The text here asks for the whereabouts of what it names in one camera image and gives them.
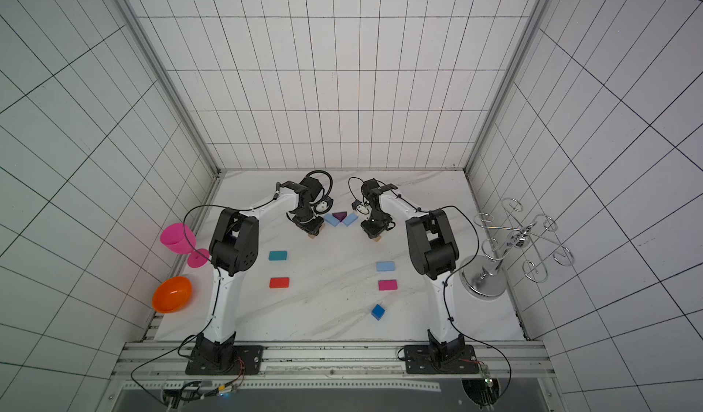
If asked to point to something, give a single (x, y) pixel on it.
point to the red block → (278, 282)
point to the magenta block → (387, 285)
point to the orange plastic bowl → (171, 295)
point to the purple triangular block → (340, 216)
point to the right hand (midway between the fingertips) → (377, 226)
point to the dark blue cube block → (378, 311)
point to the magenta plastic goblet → (180, 238)
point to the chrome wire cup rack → (485, 276)
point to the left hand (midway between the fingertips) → (310, 233)
